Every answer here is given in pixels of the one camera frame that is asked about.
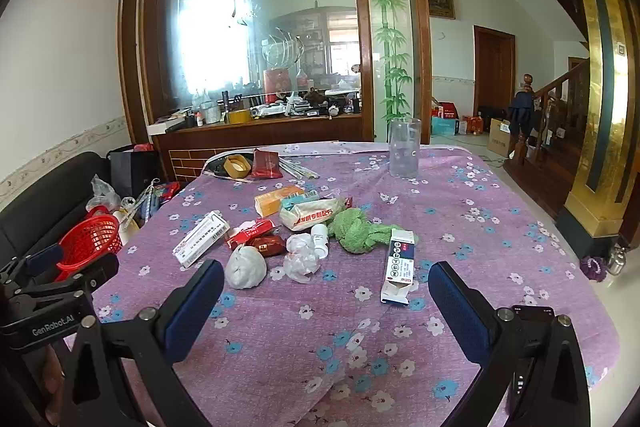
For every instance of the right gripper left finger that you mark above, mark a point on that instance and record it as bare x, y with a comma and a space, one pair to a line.
97, 391

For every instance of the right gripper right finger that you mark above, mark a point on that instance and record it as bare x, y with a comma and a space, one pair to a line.
529, 358

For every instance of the white paper ball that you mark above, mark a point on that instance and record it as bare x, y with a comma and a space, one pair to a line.
246, 268

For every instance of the long white medicine box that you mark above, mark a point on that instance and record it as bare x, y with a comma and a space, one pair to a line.
203, 236

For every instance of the white blue medicine box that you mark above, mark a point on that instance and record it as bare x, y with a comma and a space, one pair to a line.
399, 268

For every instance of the red cigarette pack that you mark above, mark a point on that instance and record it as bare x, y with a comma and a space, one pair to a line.
247, 231

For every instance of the clear plastic wrap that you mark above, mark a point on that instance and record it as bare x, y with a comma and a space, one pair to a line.
300, 261

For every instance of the orange tissue pack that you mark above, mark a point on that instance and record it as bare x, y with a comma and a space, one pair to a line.
268, 203

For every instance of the white red snack bag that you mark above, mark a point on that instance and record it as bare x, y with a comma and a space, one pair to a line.
305, 215

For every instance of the teal wet wipe pack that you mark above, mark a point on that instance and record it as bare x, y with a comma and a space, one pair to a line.
295, 199

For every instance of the small white bottle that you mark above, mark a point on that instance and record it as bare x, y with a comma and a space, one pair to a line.
320, 238

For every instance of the green fuzzy cloth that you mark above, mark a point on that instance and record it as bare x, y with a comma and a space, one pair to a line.
357, 234

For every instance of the dark red snack wrapper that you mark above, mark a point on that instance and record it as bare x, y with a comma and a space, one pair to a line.
268, 245

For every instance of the black leather sofa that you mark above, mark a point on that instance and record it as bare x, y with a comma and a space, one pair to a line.
49, 208

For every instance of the red plastic basket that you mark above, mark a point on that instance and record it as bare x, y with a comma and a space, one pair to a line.
86, 242

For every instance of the clear plastic bag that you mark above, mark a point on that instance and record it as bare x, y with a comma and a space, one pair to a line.
103, 195

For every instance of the metal kettle on floor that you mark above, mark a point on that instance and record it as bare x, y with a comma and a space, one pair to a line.
617, 260

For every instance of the gold pillar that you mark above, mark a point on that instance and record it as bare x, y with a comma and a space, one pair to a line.
594, 211

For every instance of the dark paper shopping bag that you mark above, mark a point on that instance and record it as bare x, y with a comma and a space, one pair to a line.
132, 171

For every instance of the purple floral tablecloth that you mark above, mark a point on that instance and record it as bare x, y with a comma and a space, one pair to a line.
328, 352

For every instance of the yellow tape roll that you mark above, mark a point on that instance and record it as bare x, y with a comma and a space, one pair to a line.
237, 166

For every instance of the wooden stair railing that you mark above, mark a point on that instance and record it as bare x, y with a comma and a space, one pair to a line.
545, 164

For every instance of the dark red pouch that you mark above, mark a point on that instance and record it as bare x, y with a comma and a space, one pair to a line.
266, 165

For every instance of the cardboard box on floor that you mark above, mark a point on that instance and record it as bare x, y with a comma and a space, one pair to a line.
499, 137

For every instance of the bundle of chopsticks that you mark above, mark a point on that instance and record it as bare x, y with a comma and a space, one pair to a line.
296, 170

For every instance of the clear plastic cup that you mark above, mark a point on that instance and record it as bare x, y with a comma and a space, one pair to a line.
404, 140

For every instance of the wooden door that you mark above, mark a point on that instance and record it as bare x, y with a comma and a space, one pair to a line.
494, 70

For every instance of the wooden cabinet with mirror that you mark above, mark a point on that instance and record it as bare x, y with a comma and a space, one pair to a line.
200, 76

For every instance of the framed picture on wall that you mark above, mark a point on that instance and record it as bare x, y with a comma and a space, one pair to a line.
442, 9

